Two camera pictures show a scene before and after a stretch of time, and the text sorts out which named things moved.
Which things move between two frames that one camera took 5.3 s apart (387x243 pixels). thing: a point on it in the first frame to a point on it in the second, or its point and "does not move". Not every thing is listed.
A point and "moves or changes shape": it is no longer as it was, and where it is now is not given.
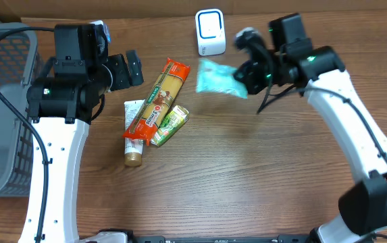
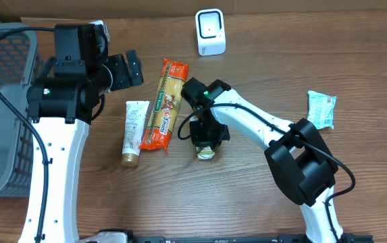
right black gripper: [246, 75] to [206, 140]
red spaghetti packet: [155, 109] moves or changes shape
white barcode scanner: [210, 32] does not move
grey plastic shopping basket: [5, 138] does not move
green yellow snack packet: [173, 121] to [205, 153]
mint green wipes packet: [212, 77] to [321, 109]
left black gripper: [123, 79] does not move
